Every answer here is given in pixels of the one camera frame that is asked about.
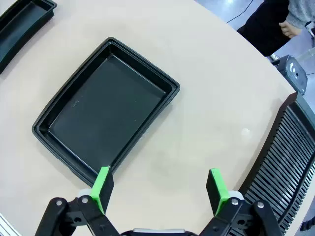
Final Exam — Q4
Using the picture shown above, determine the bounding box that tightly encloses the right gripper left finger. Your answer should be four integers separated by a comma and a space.
34, 166, 121, 236

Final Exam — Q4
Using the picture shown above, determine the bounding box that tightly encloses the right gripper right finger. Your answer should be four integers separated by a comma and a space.
200, 168, 284, 236

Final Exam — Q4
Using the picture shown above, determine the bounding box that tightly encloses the person's left forearm grey sleeve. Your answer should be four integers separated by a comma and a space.
286, 0, 315, 30

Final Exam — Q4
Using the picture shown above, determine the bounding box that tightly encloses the black plastic ESD tray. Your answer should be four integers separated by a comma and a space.
31, 36, 181, 189
0, 0, 58, 74

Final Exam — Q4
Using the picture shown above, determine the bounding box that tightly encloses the person's left hand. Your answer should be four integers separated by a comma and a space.
279, 21, 303, 39

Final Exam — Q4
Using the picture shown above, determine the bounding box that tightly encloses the black slotted board rack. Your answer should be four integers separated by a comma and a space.
237, 92, 315, 234

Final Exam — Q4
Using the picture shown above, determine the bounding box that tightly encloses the white slatted base platform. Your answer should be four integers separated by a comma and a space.
0, 213, 22, 236

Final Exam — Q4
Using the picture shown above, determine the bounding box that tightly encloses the person in grey sweater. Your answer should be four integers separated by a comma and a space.
236, 0, 315, 58

